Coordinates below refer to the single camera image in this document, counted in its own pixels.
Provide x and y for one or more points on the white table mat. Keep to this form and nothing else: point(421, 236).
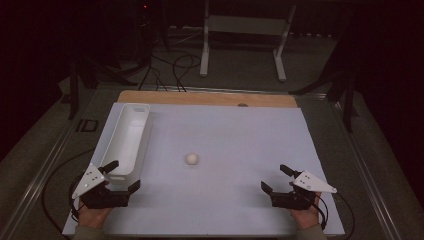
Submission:
point(226, 186)

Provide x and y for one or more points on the person's right hand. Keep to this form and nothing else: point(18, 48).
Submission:
point(306, 218)

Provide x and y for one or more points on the white metal stand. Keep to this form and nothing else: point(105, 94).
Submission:
point(246, 25)

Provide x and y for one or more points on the black metal stand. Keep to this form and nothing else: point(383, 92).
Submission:
point(348, 106)
point(74, 96)

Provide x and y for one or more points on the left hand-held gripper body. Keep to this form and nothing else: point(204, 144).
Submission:
point(100, 199)

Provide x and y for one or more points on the white plastic bin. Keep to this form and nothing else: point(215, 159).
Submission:
point(128, 140)

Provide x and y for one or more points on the aluminium floor rail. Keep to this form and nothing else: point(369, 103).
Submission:
point(366, 173)
point(36, 180)
point(233, 90)

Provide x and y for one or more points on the person's left hand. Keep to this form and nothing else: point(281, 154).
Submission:
point(93, 216)

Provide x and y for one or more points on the small white ball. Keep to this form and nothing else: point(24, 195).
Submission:
point(192, 158)

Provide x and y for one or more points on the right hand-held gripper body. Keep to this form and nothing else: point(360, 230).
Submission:
point(293, 200)

